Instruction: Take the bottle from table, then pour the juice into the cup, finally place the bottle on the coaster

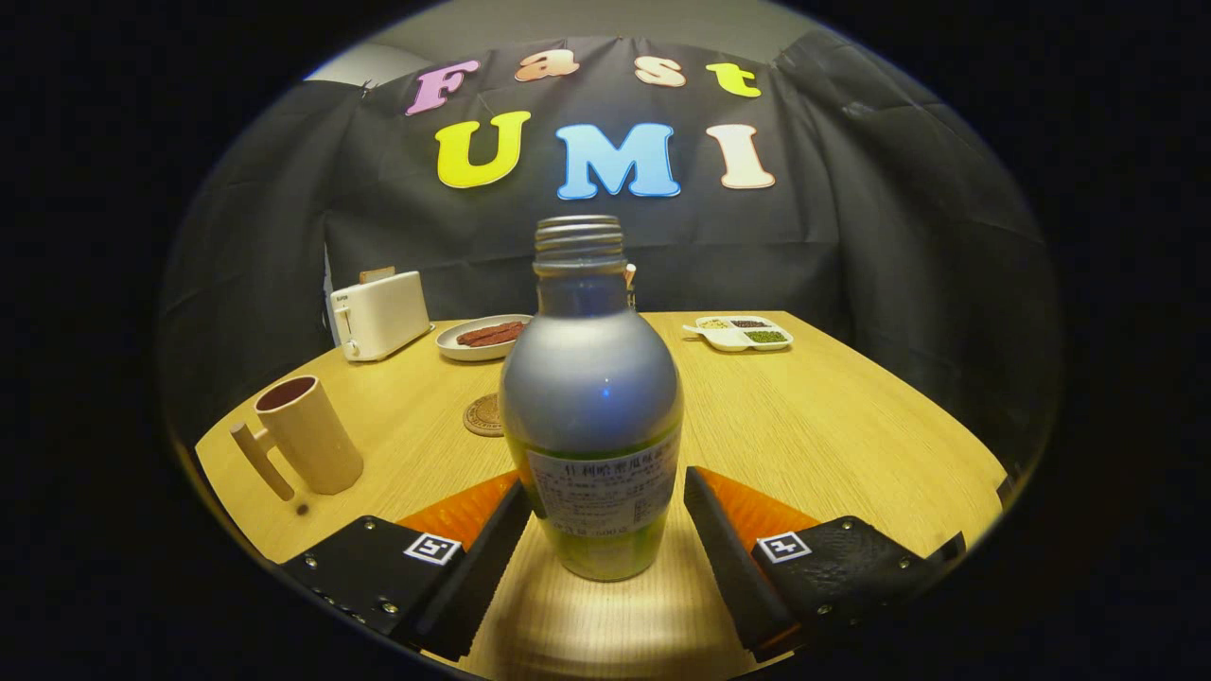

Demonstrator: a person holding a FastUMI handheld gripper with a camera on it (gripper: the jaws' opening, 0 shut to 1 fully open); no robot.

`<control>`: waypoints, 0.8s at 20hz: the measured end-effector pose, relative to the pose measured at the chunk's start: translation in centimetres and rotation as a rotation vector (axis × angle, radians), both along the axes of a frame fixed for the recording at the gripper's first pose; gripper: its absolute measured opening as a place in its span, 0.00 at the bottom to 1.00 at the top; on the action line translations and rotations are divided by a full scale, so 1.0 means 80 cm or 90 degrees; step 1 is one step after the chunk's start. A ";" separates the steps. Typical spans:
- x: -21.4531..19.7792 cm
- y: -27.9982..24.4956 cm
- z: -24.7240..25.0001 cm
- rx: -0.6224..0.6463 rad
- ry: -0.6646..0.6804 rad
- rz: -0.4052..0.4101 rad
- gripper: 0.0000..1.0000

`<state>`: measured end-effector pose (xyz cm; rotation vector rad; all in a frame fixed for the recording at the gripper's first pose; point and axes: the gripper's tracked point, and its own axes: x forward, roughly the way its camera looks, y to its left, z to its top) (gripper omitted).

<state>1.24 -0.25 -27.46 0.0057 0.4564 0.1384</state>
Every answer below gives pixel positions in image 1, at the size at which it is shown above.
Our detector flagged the round wooden coaster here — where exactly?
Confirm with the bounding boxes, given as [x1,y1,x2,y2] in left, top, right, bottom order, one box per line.
[463,393,507,438]

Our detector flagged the white toaster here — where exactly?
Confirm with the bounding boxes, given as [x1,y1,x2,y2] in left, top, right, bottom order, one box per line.
[328,271,434,363]

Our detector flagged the silver juice bottle green label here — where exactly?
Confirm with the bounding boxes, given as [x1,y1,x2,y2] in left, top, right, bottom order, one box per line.
[499,215,684,583]

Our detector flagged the white oval plate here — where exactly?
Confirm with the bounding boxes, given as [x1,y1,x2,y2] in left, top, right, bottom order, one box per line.
[436,314,534,362]

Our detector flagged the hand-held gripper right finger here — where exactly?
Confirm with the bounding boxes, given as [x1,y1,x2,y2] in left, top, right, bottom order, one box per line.
[683,465,968,663]

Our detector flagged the black backdrop cloth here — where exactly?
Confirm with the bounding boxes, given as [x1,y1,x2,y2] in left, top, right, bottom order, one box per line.
[156,33,1061,474]

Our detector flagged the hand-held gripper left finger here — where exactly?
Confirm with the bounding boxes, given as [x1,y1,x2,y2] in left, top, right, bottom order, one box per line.
[274,470,534,663]

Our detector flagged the white divided dish with beans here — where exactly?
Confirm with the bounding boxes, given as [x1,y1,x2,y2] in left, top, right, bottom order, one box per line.
[683,315,794,353]

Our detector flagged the red meat strips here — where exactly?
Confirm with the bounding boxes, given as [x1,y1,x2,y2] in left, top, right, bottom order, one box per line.
[456,321,526,348]

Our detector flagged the wooden table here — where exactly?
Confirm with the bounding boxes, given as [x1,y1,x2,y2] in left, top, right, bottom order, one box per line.
[194,310,1009,681]

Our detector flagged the beige cup with handle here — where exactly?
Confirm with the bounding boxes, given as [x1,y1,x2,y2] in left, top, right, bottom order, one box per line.
[230,375,365,502]

